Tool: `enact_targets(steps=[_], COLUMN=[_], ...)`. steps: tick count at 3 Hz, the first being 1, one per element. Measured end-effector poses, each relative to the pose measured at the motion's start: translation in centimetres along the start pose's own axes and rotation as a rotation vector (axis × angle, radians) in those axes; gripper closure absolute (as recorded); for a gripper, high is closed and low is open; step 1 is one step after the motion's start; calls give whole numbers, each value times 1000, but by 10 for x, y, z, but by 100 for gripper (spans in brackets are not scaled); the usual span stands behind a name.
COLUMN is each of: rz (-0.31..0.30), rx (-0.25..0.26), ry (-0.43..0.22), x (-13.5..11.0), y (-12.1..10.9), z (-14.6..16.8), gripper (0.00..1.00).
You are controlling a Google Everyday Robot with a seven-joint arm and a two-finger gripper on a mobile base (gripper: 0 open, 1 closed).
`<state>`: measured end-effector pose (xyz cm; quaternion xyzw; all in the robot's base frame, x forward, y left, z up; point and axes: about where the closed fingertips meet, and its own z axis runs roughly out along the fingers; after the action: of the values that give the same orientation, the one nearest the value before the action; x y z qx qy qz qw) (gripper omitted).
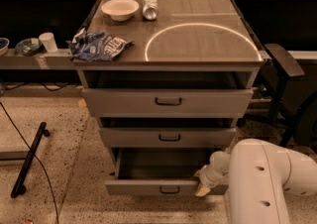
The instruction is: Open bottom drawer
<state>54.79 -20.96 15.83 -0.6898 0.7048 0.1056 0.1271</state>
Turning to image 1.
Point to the white paper cup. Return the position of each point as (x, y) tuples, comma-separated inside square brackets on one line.
[(48, 41)]

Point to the white bowl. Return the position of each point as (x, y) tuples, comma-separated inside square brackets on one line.
[(120, 10)]

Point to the grey drawer cabinet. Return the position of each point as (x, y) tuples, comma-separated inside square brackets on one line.
[(192, 44)]

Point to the black table leg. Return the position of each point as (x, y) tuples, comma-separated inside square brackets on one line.
[(19, 187)]

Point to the blue rimmed bowl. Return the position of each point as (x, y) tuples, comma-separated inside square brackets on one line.
[(4, 46)]

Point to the grey bottom drawer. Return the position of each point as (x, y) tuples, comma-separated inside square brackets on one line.
[(158, 171)]

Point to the grey top drawer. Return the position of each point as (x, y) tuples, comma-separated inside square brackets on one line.
[(167, 103)]

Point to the grey drawer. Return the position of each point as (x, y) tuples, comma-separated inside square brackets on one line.
[(167, 103), (167, 137), (158, 171)]

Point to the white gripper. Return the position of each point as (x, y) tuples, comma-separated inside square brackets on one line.
[(209, 177)]

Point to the dark blue bowl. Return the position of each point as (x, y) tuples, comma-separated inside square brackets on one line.
[(28, 47)]

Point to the silver soda can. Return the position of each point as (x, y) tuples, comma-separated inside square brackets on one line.
[(150, 9)]

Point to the grey side shelf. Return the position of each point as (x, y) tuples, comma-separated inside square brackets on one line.
[(60, 60)]

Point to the grey middle drawer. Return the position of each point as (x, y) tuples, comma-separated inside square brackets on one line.
[(167, 137)]

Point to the black office chair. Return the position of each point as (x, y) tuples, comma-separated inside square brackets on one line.
[(292, 89)]

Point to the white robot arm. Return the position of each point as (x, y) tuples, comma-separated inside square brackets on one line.
[(259, 174)]

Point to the blue chip bag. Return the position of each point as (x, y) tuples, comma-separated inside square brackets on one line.
[(92, 46)]

